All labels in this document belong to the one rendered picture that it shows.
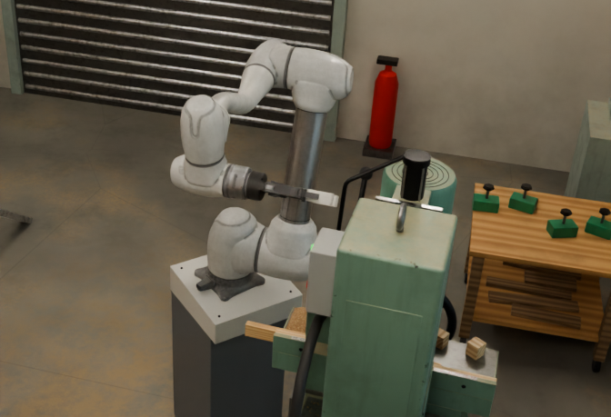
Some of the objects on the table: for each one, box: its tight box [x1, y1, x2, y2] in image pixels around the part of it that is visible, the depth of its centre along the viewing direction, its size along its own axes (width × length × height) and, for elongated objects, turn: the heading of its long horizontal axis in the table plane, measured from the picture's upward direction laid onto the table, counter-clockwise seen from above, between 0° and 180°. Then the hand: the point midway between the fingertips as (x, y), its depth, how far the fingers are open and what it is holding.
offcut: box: [466, 336, 486, 361], centre depth 247 cm, size 4×4×4 cm
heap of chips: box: [285, 307, 307, 333], centre depth 253 cm, size 9×14×4 cm, turn 159°
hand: (324, 198), depth 229 cm, fingers open, 7 cm apart
